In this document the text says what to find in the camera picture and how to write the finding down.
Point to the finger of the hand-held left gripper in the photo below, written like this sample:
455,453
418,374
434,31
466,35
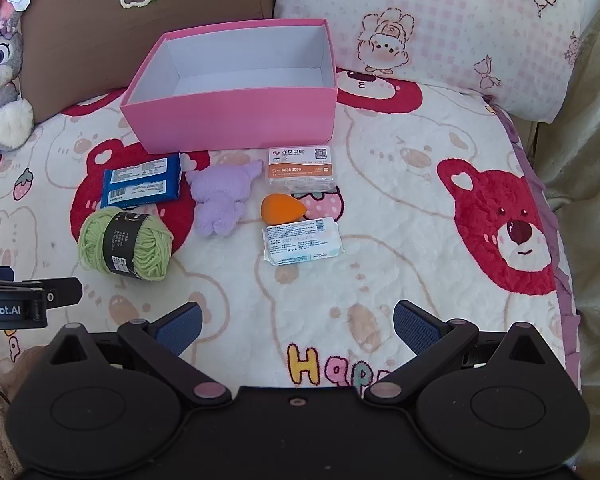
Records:
65,291

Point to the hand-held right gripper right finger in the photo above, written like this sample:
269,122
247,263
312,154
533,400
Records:
415,327

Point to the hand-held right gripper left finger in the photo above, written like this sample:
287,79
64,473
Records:
182,327

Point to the green yarn ball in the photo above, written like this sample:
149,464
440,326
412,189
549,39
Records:
150,245

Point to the purple plush toy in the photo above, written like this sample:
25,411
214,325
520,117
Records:
215,200

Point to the blue snack packet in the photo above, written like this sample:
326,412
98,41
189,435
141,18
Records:
140,182

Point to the white wet wipes packet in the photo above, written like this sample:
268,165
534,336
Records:
302,240

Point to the orange makeup sponge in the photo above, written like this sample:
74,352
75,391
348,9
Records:
280,208

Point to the pink cardboard box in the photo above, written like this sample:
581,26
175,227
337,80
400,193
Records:
230,120

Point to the beige cloth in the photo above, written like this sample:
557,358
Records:
590,160

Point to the brown embroidered pillow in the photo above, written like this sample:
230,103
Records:
80,35

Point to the pink checked pillow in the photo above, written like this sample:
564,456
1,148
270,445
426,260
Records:
455,10

